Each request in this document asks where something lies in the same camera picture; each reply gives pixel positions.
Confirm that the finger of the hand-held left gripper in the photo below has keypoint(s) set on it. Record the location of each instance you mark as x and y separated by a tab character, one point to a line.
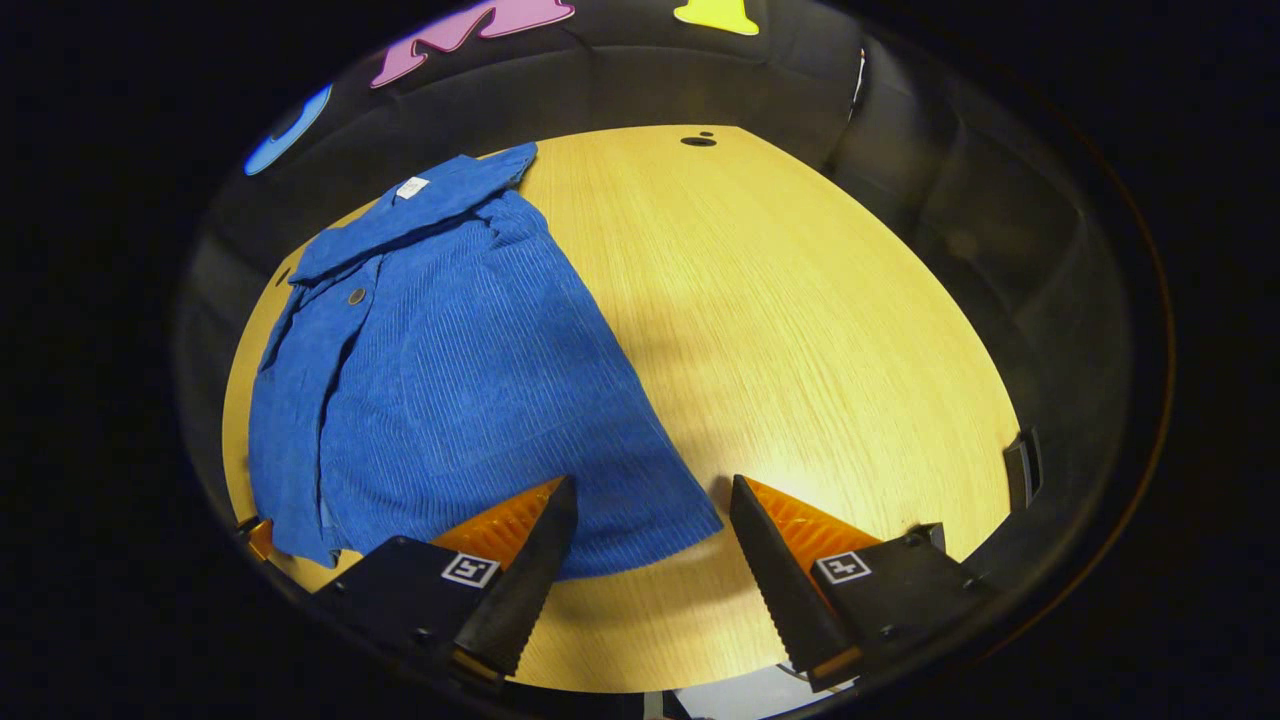
260	540

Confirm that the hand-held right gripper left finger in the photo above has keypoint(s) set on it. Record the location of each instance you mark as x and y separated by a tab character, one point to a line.
525	590

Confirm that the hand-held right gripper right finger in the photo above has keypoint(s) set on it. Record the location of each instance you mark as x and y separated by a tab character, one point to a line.
780	590

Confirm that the black table edge bracket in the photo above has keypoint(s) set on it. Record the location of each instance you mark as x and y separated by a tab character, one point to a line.
930	534
1020	470

